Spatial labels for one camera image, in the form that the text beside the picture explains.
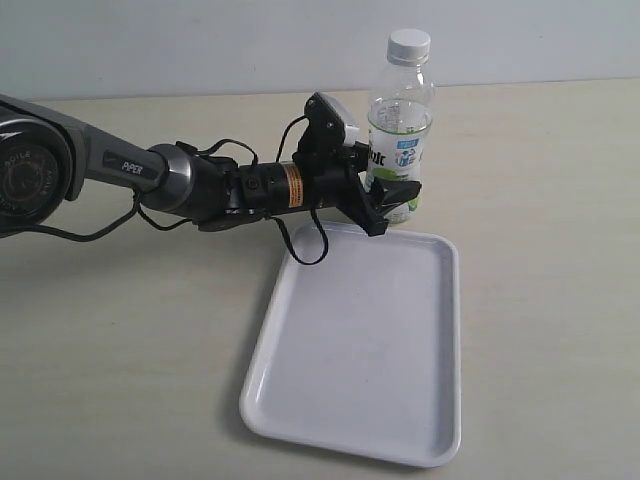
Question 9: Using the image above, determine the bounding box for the clear plastic drink bottle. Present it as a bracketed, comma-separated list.
[362, 53, 435, 224]

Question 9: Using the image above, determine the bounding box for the white bottle cap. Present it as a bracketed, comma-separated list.
[387, 28, 431, 66]

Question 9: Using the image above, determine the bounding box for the black left camera cable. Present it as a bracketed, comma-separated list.
[19, 114, 329, 266]

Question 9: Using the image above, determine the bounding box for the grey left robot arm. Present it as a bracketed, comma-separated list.
[1, 92, 421, 236]

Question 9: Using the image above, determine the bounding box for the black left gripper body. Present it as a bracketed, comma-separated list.
[269, 144, 388, 236]

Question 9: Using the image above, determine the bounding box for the white plastic tray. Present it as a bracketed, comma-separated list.
[239, 222, 461, 468]

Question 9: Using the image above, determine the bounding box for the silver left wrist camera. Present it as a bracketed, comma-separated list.
[304, 92, 360, 150]

